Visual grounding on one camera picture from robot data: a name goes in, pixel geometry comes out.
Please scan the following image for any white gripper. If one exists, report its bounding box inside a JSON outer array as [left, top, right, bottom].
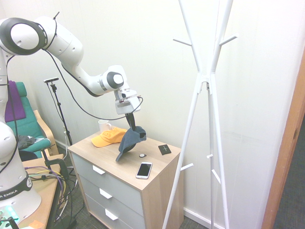
[[114, 97, 137, 131]]

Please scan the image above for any navy blue baseball cap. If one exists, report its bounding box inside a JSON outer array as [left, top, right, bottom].
[[115, 126, 147, 163]]

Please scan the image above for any yellow smiley baseball cap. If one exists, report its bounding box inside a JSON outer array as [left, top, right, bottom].
[[91, 127, 128, 148]]

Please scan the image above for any white ceramic mug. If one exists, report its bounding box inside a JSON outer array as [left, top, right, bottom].
[[98, 119, 113, 133]]

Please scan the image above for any black card wallet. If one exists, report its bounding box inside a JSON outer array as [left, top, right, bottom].
[[158, 144, 172, 156]]

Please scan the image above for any white smartphone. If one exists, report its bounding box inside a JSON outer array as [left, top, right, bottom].
[[135, 161, 153, 180]]

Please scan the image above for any black tripod stand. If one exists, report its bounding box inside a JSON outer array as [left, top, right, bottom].
[[48, 82, 73, 147]]

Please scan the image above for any light wood drawer chest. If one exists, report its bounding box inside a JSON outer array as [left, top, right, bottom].
[[67, 130, 185, 229]]

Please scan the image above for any white wooden coat rack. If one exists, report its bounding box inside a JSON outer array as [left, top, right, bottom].
[[161, 0, 240, 229]]

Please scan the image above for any black metal clamp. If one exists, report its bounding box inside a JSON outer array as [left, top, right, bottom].
[[41, 152, 75, 229]]

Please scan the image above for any green wooden armchair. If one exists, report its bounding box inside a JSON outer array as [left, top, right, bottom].
[[4, 81, 60, 163]]

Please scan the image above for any grey crumpled garment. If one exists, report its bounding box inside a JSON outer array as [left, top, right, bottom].
[[16, 135, 36, 150]]

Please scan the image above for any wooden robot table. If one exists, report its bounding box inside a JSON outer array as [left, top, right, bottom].
[[0, 153, 65, 229]]

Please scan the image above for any purple cloth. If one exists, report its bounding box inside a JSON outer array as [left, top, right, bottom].
[[4, 81, 27, 123]]

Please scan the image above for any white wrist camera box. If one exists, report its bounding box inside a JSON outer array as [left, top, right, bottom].
[[130, 96, 142, 113]]

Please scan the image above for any grey drawer with handle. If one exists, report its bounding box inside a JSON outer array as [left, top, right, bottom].
[[71, 152, 144, 211], [84, 192, 146, 229], [78, 173, 145, 224]]

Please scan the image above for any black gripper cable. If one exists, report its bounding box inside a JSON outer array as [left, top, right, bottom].
[[41, 47, 144, 121]]

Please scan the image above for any purple cable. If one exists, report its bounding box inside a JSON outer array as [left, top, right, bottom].
[[26, 172, 68, 198]]

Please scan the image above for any yellow cable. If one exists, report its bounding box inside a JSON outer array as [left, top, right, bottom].
[[25, 168, 66, 203]]

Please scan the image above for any brown wooden door frame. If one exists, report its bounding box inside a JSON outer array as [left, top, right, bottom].
[[260, 44, 305, 229]]

